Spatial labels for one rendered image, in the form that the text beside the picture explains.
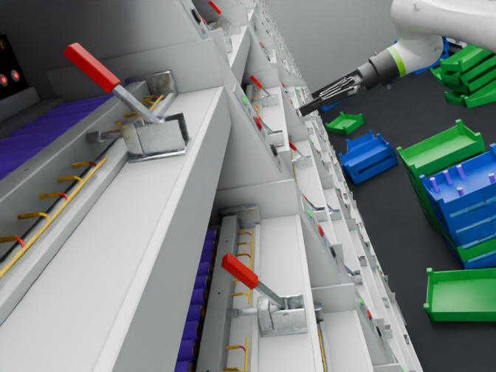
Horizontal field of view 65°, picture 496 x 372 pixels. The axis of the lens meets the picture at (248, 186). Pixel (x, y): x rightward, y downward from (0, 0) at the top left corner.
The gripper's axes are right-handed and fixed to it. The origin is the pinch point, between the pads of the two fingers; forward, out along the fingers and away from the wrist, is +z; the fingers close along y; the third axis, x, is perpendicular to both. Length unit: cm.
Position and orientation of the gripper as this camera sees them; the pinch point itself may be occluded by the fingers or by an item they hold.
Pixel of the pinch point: (311, 106)
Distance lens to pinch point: 123.6
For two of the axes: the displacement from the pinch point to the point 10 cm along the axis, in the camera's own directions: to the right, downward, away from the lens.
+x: -5.0, -7.8, -3.8
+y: 0.4, -4.6, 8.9
